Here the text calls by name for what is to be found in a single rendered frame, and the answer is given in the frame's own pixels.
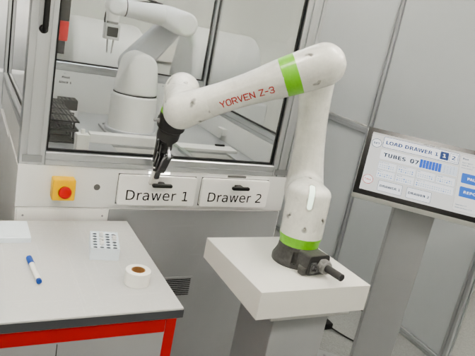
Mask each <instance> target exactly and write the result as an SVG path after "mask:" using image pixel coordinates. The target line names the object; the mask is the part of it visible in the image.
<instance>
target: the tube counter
mask: <svg viewBox="0 0 475 356"><path fill-rule="evenodd" d="M409 165H410V166H413V167H418V168H422V169H425V170H430V171H434V172H439V173H443V174H448V175H451V176H454V177H456V176H457V170H458V167H455V166H451V165H446V164H442V163H439V162H433V161H430V160H425V159H422V158H416V157H413V156H410V160H409Z"/></svg>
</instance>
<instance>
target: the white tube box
mask: <svg viewBox="0 0 475 356"><path fill-rule="evenodd" d="M99 234H100V231H90V236H89V259H90V260H104V261H118V260H119V253H120V247H119V238H118V234H117V232H104V234H103V237H104V240H105V242H104V245H103V246H101V245H100V238H99ZM113 235H116V236H117V238H116V241H112V236H113Z"/></svg>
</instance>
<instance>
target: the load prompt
mask: <svg viewBox="0 0 475 356"><path fill-rule="evenodd" d="M382 147H383V148H389V149H392V150H398V151H401V152H405V153H410V154H413V155H419V156H422V157H425V158H431V159H434V160H440V161H443V162H448V163H452V164H456V165H459V158H460V154H459V153H453V152H450V151H446V150H441V149H437V148H432V147H428V146H423V145H419V144H416V143H410V142H407V141H402V140H398V139H395V138H389V137H386V136H385V138H384V141H383V144H382Z"/></svg>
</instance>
